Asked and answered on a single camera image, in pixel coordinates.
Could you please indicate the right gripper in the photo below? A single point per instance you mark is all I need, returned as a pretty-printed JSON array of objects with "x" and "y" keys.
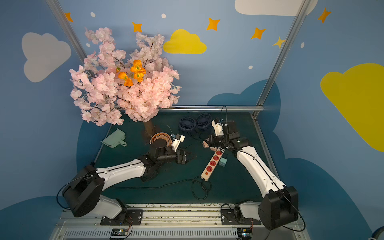
[{"x": 212, "y": 141}]

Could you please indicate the pink artificial blossom tree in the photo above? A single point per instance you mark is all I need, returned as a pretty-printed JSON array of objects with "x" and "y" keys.
[{"x": 111, "y": 82}]

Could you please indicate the aluminium rail frame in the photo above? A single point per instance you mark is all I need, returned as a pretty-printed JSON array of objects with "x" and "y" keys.
[{"x": 171, "y": 222}]

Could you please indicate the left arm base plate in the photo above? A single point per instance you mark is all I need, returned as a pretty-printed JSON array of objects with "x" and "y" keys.
[{"x": 126, "y": 217}]

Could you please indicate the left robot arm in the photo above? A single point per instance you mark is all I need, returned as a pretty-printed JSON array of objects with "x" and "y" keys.
[{"x": 83, "y": 194}]

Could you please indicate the orange desk fan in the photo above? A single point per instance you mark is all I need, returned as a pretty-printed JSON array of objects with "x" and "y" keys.
[{"x": 162, "y": 136}]

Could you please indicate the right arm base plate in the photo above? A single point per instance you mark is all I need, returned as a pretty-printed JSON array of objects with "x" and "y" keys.
[{"x": 232, "y": 218}]

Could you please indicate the white red power strip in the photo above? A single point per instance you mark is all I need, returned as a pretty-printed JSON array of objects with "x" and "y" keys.
[{"x": 212, "y": 164}]

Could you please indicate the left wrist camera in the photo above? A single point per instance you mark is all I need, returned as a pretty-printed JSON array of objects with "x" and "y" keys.
[{"x": 176, "y": 140}]

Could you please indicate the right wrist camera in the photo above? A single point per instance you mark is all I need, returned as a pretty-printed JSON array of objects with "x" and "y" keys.
[{"x": 218, "y": 128}]

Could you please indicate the dark blue fan right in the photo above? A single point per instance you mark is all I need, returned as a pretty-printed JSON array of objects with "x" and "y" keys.
[{"x": 204, "y": 122}]

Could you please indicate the dark blue fan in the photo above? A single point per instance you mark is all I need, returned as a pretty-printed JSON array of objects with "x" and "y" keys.
[
  {"x": 204, "y": 122},
  {"x": 187, "y": 125}
]

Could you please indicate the mint green dustpan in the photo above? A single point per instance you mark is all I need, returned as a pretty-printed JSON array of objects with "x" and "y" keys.
[{"x": 115, "y": 139}]

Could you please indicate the right green circuit board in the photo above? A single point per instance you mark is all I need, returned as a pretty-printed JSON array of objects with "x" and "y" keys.
[{"x": 244, "y": 234}]

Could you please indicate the left green circuit board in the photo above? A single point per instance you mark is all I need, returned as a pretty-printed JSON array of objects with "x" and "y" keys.
[{"x": 120, "y": 232}]

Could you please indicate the dark blue fan left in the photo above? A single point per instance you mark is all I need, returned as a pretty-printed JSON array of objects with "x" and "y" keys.
[{"x": 187, "y": 125}]

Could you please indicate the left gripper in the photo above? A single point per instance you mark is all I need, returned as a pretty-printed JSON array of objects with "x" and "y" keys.
[{"x": 181, "y": 156}]

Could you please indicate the green circuit board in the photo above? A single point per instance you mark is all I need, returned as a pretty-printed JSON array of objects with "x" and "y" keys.
[
  {"x": 244, "y": 234},
  {"x": 120, "y": 232}
]

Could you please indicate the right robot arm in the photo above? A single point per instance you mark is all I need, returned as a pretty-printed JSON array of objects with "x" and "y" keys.
[{"x": 280, "y": 203}]

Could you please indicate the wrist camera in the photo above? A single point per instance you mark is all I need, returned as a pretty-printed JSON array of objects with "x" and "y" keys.
[
  {"x": 218, "y": 128},
  {"x": 176, "y": 140}
]

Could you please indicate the teal USB charger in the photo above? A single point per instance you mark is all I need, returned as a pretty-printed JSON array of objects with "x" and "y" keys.
[{"x": 222, "y": 162}]

